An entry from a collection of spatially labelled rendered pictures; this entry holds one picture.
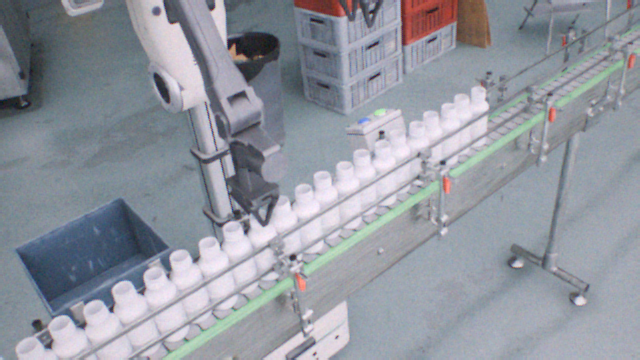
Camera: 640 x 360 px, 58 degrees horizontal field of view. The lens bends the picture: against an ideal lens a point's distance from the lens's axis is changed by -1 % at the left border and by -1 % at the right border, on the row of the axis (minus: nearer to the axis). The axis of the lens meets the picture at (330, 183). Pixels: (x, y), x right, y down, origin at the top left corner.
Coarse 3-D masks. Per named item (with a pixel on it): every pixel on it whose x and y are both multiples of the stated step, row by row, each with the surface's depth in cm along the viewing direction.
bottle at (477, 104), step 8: (472, 88) 153; (480, 88) 154; (472, 96) 153; (480, 96) 152; (472, 104) 154; (480, 104) 153; (472, 112) 154; (480, 112) 153; (480, 120) 155; (472, 128) 157; (480, 128) 156; (472, 136) 158; (480, 144) 159
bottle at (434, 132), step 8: (424, 112) 146; (432, 112) 146; (424, 120) 145; (432, 120) 144; (424, 128) 146; (432, 128) 145; (440, 128) 147; (432, 136) 145; (440, 136) 146; (440, 144) 148; (432, 152) 148; (440, 152) 149; (432, 160) 149; (440, 160) 150
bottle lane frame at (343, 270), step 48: (576, 96) 182; (624, 96) 209; (528, 144) 174; (432, 192) 149; (480, 192) 166; (384, 240) 144; (288, 288) 126; (336, 288) 138; (240, 336) 122; (288, 336) 134
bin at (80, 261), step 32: (64, 224) 156; (96, 224) 163; (128, 224) 170; (32, 256) 154; (64, 256) 160; (96, 256) 167; (128, 256) 175; (160, 256) 143; (64, 288) 165; (96, 288) 135
